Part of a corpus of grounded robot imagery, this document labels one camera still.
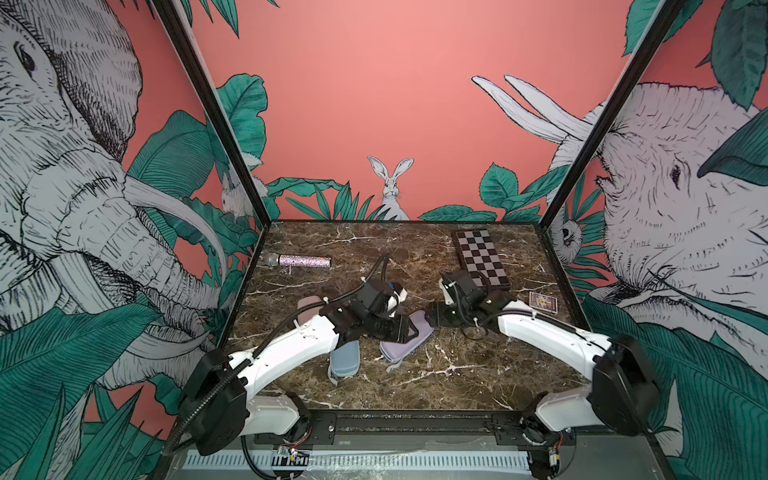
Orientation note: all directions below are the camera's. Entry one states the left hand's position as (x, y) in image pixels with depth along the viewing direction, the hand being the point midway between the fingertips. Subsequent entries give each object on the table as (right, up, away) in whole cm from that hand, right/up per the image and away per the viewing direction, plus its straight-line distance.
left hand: (414, 330), depth 76 cm
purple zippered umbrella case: (-6, -8, +7) cm, 12 cm away
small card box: (+43, +4, +20) cm, 48 cm away
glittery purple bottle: (-38, +17, +28) cm, 50 cm away
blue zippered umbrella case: (-19, -10, +6) cm, 22 cm away
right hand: (+5, +3, +8) cm, 10 cm away
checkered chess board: (+25, +19, +32) cm, 45 cm away
